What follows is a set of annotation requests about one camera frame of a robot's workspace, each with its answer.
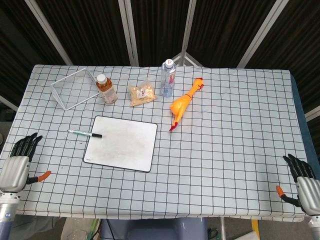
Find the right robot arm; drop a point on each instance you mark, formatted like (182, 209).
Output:
(314, 226)

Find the amber tea bottle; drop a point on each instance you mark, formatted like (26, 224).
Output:
(107, 89)

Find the orange rubber chicken toy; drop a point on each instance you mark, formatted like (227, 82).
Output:
(183, 103)

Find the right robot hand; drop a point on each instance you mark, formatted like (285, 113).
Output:
(305, 186)

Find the clear water bottle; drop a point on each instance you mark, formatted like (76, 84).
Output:
(168, 78)

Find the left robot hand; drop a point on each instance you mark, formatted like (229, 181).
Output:
(15, 169)

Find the teal black marker pen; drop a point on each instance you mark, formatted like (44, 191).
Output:
(85, 133)

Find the blue plastic stool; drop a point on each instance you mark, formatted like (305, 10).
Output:
(155, 228)

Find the white folding screen frame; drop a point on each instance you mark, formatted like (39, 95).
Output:
(130, 32)

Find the white dry-erase board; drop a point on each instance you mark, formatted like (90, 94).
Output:
(122, 143)

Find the grid-patterned tablecloth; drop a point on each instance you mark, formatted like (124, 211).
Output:
(200, 155)

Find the clear snack bag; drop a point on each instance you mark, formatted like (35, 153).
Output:
(141, 93)

